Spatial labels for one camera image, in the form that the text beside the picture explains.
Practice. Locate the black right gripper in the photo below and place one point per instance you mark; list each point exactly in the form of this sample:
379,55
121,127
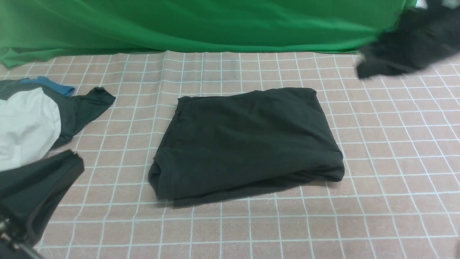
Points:
387,56

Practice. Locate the dark gray long-sleeve shirt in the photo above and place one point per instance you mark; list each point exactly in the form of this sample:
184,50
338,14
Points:
219,148

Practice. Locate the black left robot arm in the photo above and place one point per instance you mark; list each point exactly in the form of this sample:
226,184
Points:
29,195

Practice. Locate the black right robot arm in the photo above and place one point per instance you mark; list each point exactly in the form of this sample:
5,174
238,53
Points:
422,37

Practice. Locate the dark gray short-sleeve shirt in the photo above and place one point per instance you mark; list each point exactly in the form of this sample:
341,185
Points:
75,111

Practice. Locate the pink grid tablecloth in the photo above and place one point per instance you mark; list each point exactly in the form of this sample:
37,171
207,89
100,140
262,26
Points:
399,198

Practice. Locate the blue garment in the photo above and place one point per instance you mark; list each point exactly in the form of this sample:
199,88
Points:
45,81

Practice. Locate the green backdrop cloth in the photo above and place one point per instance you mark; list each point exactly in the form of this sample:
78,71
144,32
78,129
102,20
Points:
40,30

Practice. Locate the white garment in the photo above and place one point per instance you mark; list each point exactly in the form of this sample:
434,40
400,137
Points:
30,124

